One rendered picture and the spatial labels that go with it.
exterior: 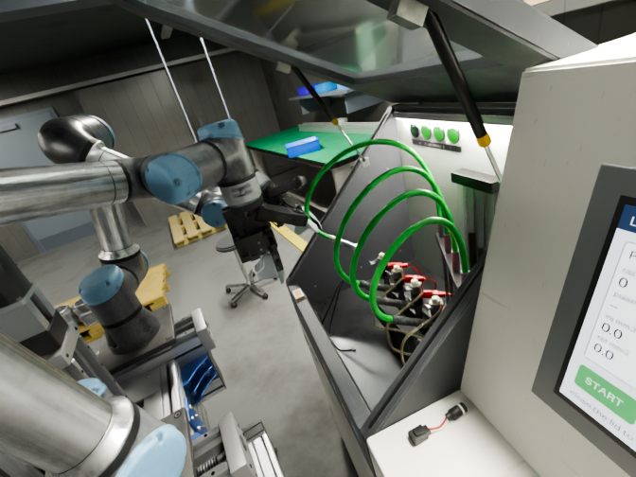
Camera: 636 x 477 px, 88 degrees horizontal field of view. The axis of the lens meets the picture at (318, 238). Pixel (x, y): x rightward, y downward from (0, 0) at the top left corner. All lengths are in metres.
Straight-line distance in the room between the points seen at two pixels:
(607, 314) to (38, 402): 0.64
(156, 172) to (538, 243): 0.57
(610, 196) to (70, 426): 0.66
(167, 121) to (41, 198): 5.62
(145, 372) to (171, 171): 0.79
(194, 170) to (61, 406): 0.34
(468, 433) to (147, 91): 5.98
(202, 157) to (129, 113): 5.60
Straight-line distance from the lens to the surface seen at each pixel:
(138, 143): 6.17
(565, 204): 0.53
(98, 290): 1.08
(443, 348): 0.69
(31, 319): 0.86
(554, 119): 0.54
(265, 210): 0.67
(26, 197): 0.59
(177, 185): 0.54
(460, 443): 0.74
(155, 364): 1.20
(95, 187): 0.62
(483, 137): 0.58
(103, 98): 6.19
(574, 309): 0.55
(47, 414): 0.49
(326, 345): 0.96
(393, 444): 0.74
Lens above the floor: 1.62
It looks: 26 degrees down
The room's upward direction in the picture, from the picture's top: 16 degrees counter-clockwise
